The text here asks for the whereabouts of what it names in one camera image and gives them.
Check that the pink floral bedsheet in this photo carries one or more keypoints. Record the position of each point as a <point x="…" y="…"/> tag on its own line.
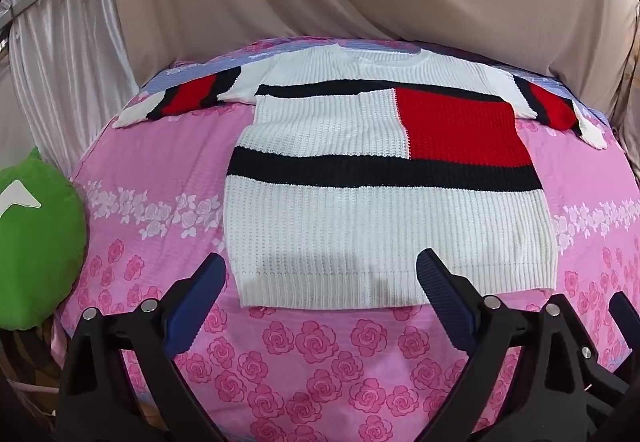
<point x="310" y="372"/>

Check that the white red black knit sweater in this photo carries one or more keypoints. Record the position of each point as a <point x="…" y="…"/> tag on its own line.
<point x="350" y="202"/>

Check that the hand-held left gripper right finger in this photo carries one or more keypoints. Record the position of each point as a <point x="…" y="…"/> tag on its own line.
<point x="445" y="294"/>

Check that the green plush pillow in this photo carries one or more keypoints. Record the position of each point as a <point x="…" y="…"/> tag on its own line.
<point x="37" y="242"/>

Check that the white satin curtain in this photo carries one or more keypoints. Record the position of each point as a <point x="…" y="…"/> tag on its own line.
<point x="65" y="72"/>

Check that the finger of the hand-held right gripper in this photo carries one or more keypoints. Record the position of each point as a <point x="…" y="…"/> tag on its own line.
<point x="622" y="314"/>

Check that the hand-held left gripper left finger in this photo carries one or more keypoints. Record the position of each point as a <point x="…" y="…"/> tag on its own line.
<point x="199" y="302"/>

